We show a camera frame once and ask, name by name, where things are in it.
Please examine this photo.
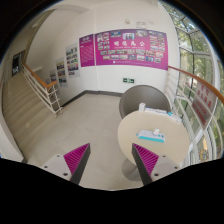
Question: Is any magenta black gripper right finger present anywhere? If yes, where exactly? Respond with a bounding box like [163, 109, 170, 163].
[132, 143, 180, 185]

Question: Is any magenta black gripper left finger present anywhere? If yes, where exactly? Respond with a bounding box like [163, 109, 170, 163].
[41, 143, 91, 185]

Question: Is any white charger plug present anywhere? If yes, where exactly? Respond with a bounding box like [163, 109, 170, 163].
[153, 128, 160, 135]

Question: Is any white teal power strip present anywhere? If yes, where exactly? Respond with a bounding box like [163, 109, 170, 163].
[136, 130, 165, 143]

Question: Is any round beige table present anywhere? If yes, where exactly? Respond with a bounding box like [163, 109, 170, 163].
[118, 111, 190, 185]

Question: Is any white blue tissue pack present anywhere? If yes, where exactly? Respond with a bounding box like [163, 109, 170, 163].
[144, 108, 182, 123]

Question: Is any white cup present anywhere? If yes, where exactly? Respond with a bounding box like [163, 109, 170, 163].
[139, 103, 146, 112]

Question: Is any grey round chair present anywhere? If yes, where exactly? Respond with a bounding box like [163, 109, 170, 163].
[119, 85, 171, 118]

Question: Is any staircase railing wooden handrail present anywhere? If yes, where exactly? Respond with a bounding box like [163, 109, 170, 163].
[22, 63, 62, 116]

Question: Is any balcony railing wooden handrail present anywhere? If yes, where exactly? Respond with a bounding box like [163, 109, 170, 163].
[165, 66, 224, 166]

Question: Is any red white warning sign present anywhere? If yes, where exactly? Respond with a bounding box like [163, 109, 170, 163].
[192, 82, 217, 128]

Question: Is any green exit sign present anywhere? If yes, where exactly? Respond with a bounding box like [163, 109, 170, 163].
[123, 78, 135, 83]

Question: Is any white photo poster lower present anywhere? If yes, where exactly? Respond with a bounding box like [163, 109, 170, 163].
[49, 70, 58, 88]

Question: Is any white photo poster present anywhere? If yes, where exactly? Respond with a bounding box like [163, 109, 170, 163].
[56, 58, 68, 87]
[66, 43, 80, 78]
[49, 70, 58, 88]

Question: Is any white photo poster middle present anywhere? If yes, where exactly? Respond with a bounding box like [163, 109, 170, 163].
[56, 58, 68, 87]

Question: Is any white photo poster upper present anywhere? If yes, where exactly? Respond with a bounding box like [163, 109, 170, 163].
[66, 43, 80, 78]

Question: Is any large magenta photo board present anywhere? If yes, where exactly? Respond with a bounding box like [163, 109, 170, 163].
[95, 29, 168, 70]

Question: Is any small magenta text board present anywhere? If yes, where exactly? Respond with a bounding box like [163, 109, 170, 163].
[79, 34, 95, 67]

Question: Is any black wall notice board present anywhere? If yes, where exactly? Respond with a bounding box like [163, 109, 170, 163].
[12, 51, 25, 76]

